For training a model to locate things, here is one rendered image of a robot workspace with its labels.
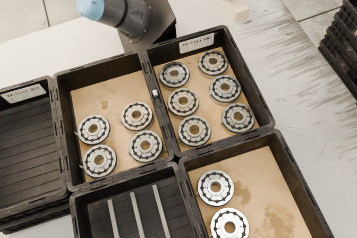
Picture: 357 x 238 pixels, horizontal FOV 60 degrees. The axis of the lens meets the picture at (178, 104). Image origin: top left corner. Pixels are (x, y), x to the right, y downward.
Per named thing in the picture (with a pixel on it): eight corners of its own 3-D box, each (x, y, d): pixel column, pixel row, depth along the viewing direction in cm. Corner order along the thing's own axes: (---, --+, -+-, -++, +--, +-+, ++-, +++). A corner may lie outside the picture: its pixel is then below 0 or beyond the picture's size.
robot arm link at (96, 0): (108, 33, 115) (74, 22, 106) (103, 4, 120) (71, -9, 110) (127, 16, 108) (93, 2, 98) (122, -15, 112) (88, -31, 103)
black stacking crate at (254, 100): (146, 68, 113) (141, 49, 102) (223, 45, 115) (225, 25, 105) (179, 170, 95) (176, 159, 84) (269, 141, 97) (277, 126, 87)
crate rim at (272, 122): (142, 52, 104) (141, 48, 102) (225, 27, 107) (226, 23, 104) (176, 161, 86) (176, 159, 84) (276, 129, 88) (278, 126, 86)
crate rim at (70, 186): (54, 77, 102) (51, 73, 100) (142, 52, 104) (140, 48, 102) (71, 195, 84) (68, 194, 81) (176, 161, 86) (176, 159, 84)
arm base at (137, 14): (120, 21, 128) (100, 13, 121) (141, -8, 121) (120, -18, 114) (132, 46, 121) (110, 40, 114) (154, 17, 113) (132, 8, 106)
